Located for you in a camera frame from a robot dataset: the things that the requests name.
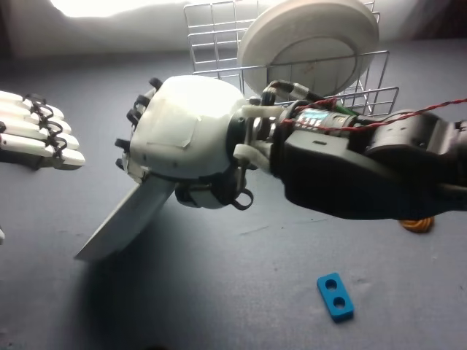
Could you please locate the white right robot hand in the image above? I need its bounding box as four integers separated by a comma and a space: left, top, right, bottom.
115, 74, 255, 211

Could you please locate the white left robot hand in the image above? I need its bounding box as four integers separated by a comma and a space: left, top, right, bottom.
0, 90, 87, 246

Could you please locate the white plate with dark rim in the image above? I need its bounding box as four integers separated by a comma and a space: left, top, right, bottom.
74, 174, 177, 263

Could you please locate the white ceramic plate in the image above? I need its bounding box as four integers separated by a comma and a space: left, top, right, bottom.
236, 0, 380, 98

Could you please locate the blue block with two holes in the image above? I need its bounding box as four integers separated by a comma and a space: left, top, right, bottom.
315, 271, 355, 322

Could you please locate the orange swirl cookie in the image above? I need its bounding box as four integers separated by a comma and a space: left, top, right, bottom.
399, 217, 435, 234

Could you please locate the silver wire plate rack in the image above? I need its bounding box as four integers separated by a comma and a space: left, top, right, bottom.
183, 0, 399, 118

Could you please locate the red black twisted wire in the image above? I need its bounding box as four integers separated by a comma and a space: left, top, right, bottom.
280, 97, 467, 129

